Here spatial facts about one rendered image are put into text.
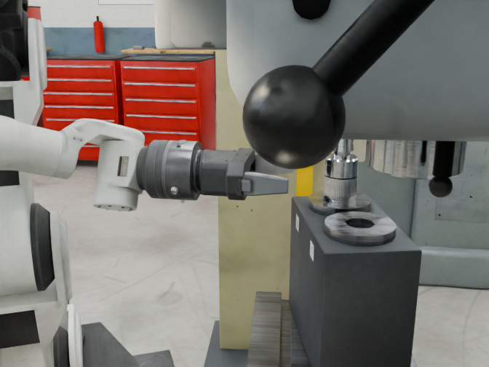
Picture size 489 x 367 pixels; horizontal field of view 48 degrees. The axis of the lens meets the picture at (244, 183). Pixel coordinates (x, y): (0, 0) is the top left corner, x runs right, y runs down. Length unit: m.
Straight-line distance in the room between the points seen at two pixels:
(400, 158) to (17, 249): 0.71
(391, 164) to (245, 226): 1.89
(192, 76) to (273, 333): 4.09
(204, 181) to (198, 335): 1.83
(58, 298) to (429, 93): 0.84
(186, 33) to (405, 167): 0.12
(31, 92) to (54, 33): 9.13
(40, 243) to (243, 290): 1.45
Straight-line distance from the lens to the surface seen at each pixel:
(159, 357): 1.72
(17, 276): 0.92
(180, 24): 0.27
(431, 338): 2.67
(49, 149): 0.79
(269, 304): 0.93
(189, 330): 2.60
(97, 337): 1.52
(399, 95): 0.19
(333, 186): 0.79
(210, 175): 0.78
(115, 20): 9.72
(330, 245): 0.68
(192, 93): 4.85
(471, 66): 0.19
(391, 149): 0.28
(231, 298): 2.29
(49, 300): 0.99
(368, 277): 0.69
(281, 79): 0.15
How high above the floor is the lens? 1.35
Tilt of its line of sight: 17 degrees down
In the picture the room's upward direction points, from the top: straight up
